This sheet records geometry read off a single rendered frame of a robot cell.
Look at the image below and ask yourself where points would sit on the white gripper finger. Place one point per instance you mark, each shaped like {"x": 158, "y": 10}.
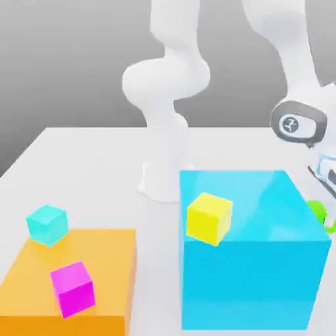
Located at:
{"x": 331, "y": 218}

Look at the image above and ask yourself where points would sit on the large orange box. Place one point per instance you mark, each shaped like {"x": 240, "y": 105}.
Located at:
{"x": 110, "y": 265}

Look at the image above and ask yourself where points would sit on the small yellow cube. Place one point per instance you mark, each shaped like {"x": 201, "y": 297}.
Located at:
{"x": 207, "y": 223}

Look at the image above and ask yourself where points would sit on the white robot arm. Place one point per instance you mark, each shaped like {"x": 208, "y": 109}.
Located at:
{"x": 168, "y": 81}

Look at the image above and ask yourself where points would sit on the small green cube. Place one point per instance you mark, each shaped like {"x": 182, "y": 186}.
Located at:
{"x": 316, "y": 211}

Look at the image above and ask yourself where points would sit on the small cyan cube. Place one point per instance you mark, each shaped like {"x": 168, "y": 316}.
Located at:
{"x": 47, "y": 226}

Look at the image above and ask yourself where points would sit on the large blue box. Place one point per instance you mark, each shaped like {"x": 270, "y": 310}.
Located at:
{"x": 252, "y": 275}

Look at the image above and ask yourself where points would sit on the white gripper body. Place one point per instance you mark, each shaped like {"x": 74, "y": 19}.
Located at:
{"x": 328, "y": 194}

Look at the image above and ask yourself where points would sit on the small magenta cube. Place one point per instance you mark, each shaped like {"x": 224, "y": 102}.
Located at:
{"x": 74, "y": 291}

